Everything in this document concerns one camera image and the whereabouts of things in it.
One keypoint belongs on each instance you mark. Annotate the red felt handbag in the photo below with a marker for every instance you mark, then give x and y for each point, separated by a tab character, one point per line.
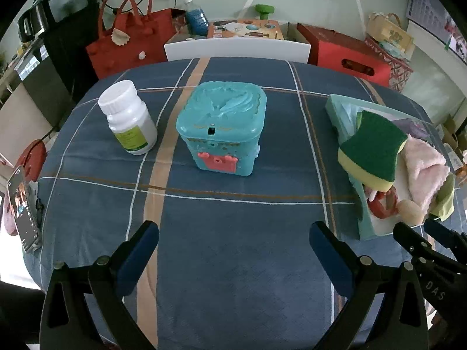
127	51

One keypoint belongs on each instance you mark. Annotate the white desk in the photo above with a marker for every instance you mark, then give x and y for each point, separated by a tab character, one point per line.
437	76

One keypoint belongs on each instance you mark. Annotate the pink towel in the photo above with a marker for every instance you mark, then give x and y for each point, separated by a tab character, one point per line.
425	167

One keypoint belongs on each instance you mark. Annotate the black cabinet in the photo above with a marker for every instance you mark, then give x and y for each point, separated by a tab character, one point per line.
69	65

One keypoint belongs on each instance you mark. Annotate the smartphone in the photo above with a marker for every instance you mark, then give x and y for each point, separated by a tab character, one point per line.
22	211

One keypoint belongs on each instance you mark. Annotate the clear water bottle blue label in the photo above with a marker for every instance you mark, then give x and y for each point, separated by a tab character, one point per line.
197	20

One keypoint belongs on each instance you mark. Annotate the red cardboard box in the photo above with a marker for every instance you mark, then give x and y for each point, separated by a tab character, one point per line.
335	49

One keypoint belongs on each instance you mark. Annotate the white cardboard box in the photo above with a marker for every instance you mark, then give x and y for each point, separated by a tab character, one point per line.
237	49

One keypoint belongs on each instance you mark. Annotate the purple perforated basket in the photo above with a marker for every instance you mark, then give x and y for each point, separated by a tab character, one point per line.
427	7

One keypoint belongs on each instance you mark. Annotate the red round object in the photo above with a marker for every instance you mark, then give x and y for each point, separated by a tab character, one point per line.
31	158

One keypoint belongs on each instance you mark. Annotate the green and yellow sponge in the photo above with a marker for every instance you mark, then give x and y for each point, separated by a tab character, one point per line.
372	146

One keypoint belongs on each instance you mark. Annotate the orange toy box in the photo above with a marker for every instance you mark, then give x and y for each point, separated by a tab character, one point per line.
244	29

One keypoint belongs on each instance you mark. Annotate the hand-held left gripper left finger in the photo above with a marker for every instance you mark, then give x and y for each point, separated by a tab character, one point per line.
140	259

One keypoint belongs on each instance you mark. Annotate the white pill bottle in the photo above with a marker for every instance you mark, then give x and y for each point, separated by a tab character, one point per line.
127	124

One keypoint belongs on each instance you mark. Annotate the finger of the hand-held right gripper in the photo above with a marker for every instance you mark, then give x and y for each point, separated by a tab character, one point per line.
439	231
410	238

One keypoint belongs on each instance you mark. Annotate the teal plastic container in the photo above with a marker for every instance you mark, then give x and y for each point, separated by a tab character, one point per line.
219	109

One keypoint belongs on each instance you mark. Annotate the beige drawer cabinet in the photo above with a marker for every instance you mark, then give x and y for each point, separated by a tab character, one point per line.
33	91

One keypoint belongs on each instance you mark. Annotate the purple cloth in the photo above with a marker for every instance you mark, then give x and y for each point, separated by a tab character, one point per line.
416	129

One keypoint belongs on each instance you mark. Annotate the green dumbbell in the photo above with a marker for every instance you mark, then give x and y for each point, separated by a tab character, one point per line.
266	9

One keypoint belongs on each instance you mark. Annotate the brown cardboard box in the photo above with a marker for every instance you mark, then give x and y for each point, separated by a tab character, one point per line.
452	138

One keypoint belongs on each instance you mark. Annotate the beige powder puff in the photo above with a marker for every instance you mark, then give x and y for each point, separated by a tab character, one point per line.
410	211

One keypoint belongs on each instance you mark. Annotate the red and white patterned box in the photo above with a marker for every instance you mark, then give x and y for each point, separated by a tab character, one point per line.
399	71

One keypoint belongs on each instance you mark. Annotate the red tape roll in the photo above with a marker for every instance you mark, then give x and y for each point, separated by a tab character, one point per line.
381	207

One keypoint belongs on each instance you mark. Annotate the black appliance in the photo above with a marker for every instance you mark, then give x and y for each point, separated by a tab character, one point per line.
69	3

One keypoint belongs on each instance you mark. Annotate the stack of blue face masks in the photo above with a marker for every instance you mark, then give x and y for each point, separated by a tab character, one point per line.
348	113

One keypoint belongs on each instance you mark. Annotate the white tray with teal rim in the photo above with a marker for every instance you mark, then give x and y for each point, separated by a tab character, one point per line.
383	228

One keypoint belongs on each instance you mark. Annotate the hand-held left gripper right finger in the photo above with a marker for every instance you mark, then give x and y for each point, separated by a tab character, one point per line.
328	259

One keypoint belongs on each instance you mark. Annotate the light blue mask packet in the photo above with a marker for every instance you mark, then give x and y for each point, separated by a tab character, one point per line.
392	48

